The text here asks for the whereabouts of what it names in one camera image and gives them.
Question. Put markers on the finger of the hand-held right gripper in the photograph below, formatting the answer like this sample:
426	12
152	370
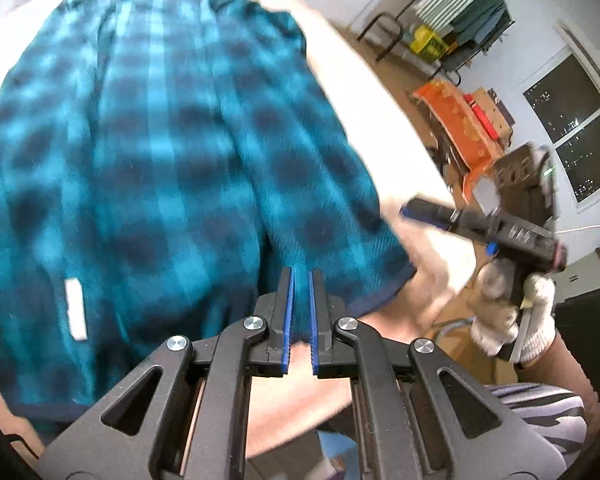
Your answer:
425	210

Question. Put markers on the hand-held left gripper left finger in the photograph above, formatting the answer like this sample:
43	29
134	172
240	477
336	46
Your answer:
287	320

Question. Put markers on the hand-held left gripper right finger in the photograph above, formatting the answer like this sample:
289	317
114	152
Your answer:
314	320

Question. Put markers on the teal plaid fleece shirt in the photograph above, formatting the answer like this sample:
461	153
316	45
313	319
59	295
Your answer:
155	160

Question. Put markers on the person's right forearm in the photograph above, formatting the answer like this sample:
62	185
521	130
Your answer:
565	365

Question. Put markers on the black metal clothes rack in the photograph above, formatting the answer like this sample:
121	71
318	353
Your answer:
397	30

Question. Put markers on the dark hanging clothes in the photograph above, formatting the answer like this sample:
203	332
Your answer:
485	15

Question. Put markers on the person's right hand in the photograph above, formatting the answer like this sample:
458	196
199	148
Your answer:
495	330

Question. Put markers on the orange patterned cloth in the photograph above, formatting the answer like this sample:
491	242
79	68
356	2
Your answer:
460	120

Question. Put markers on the red box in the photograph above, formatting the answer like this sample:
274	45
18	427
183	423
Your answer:
482	117

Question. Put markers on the window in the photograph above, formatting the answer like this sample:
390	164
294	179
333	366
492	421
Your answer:
565	105

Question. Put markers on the person's striped pants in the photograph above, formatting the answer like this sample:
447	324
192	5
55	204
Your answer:
540	405

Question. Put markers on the yellow crate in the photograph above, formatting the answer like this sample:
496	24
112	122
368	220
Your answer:
427	42

